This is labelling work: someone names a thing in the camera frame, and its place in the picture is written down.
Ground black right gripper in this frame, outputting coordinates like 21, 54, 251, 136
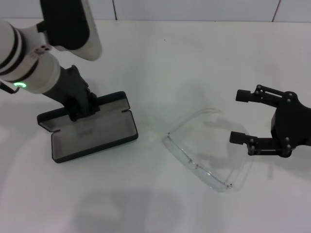
229, 83, 311, 158

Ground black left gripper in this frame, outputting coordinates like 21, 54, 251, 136
43, 64, 101, 122

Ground black glasses case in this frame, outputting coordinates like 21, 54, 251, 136
36, 91, 139, 164

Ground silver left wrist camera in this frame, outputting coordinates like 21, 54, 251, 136
35, 0, 103, 62

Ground left gripper cable with plug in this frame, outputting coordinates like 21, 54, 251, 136
0, 81, 19, 95

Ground clear white glasses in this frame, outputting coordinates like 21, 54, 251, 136
162, 108, 235, 194

